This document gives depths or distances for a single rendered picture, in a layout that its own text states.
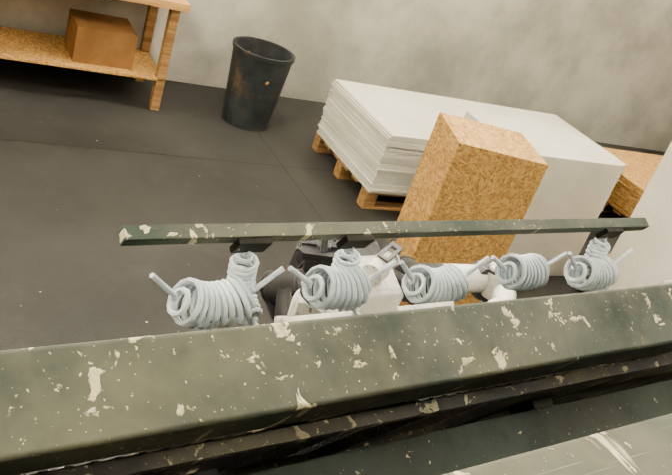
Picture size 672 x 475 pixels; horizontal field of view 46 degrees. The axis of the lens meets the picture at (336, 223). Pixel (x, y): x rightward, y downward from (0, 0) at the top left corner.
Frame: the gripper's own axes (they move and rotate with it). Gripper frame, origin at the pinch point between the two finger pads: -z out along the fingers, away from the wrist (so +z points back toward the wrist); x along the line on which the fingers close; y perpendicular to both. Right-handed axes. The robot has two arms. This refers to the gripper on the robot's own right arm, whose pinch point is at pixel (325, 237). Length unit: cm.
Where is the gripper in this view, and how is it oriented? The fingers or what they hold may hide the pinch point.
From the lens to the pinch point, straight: 181.6
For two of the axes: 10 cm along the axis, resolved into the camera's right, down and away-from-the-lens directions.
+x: 9.9, 1.3, 0.1
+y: -0.7, 6.3, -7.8
